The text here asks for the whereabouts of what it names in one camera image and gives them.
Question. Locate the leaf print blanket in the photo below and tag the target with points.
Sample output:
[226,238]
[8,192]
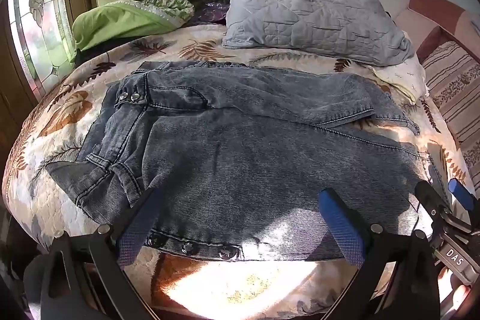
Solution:
[232,286]

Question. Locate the grey quilted pillow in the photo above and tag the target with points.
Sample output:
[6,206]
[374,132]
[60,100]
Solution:
[311,12]

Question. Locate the grey denim pants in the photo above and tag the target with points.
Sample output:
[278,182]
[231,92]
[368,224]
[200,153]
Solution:
[243,155]

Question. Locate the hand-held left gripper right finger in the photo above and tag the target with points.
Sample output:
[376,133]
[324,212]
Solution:
[341,226]

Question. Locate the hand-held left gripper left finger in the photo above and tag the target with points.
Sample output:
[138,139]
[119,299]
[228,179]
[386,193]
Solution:
[131,232]

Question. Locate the stained glass window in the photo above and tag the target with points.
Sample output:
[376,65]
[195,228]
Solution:
[41,24]

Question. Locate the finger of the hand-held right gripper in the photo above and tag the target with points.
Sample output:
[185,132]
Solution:
[460,192]
[429,198]

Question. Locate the purple cloth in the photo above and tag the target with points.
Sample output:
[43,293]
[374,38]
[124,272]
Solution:
[212,12]

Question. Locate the striped sofa cushion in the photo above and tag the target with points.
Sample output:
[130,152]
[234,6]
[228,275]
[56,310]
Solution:
[450,80]

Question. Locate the cream cloth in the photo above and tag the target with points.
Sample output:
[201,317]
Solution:
[401,76]

